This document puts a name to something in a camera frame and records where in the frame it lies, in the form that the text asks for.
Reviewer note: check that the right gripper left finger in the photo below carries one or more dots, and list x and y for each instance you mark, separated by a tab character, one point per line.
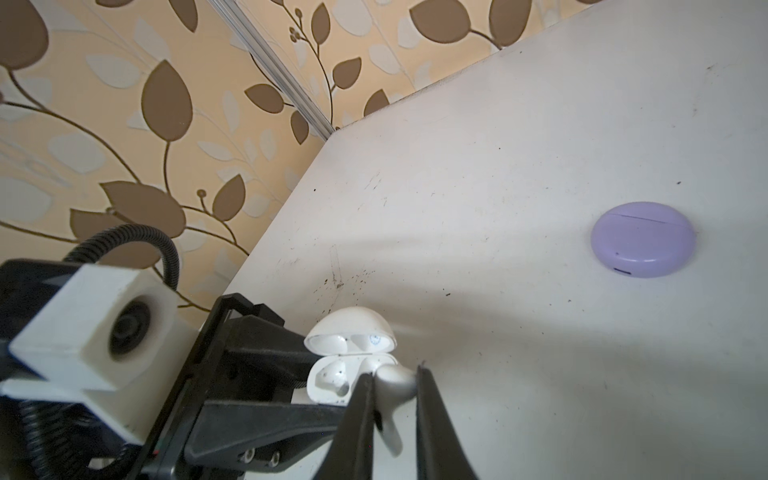
350	455

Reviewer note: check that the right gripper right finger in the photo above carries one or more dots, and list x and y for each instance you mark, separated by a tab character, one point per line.
438	450

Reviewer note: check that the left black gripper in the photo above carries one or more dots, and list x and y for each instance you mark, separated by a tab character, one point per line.
230	410

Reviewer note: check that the white earbud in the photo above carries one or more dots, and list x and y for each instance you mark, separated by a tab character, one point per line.
394	386

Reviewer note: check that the white earbud charging case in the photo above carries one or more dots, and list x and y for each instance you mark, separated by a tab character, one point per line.
349	342

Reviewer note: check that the purple earbud charging case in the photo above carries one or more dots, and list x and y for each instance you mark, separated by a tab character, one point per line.
643	239

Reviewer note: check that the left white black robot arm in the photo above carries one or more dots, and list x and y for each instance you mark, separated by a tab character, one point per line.
66	440

